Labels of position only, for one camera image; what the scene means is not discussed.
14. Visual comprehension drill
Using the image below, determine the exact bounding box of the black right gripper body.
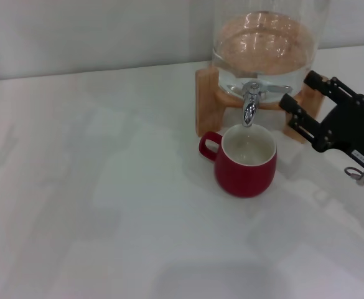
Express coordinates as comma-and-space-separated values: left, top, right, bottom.
312, 101, 364, 181

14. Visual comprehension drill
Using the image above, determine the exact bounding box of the chrome faucet tap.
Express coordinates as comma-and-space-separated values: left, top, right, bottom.
226, 81, 293, 128

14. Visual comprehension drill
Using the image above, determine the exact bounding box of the red ceramic cup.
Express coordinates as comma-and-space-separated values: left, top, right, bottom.
198, 124, 278, 198

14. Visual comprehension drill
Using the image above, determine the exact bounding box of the glass water dispenser jar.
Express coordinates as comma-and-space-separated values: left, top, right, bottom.
211, 0, 321, 102

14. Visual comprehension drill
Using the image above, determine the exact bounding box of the wooden dispenser stand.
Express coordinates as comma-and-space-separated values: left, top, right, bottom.
195, 67, 331, 145

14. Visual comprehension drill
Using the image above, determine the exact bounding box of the silver cable connector plug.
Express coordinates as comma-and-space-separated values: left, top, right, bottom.
344, 164, 364, 187

